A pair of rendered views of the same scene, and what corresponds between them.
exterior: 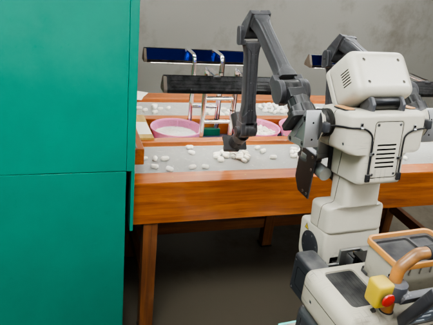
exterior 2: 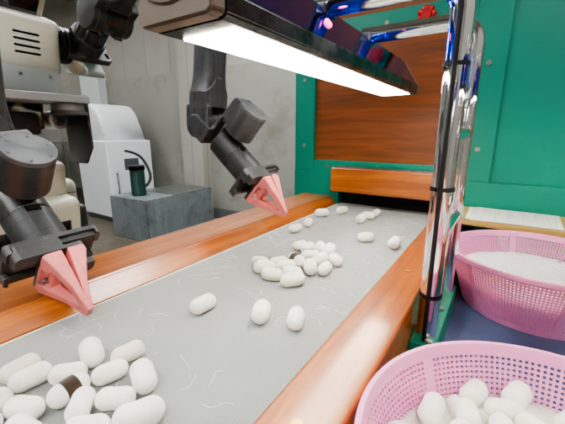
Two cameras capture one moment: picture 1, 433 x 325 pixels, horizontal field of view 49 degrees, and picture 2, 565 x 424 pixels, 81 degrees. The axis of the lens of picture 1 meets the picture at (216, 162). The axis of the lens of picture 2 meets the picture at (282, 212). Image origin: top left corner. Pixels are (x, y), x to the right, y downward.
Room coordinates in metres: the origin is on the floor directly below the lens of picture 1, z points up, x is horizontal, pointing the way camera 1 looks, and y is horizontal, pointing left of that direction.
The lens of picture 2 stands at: (2.46, -0.42, 0.96)
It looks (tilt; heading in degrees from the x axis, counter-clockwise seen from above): 14 degrees down; 142
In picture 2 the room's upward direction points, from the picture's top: straight up
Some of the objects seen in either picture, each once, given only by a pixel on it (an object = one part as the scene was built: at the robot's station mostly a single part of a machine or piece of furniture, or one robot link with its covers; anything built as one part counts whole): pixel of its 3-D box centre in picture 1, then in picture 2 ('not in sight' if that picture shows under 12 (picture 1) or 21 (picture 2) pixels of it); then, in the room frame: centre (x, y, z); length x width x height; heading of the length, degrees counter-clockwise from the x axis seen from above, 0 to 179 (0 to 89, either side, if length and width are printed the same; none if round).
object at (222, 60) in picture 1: (201, 91); not in sight; (2.56, 0.12, 0.90); 0.20 x 0.19 x 0.45; 109
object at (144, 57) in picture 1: (199, 55); not in sight; (2.63, 0.16, 1.08); 0.62 x 0.08 x 0.07; 109
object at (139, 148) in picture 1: (132, 142); (383, 182); (1.90, 0.37, 0.83); 0.30 x 0.06 x 0.07; 19
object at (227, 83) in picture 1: (230, 84); (345, 50); (2.10, -0.03, 1.08); 0.62 x 0.08 x 0.07; 109
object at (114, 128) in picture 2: not in sight; (116, 161); (-1.75, 0.42, 0.63); 0.63 x 0.56 x 1.25; 22
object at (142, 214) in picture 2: not in sight; (158, 189); (-0.92, 0.62, 0.39); 0.82 x 0.65 x 0.79; 112
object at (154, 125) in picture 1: (175, 135); (533, 279); (2.31, 0.23, 0.72); 0.27 x 0.27 x 0.10
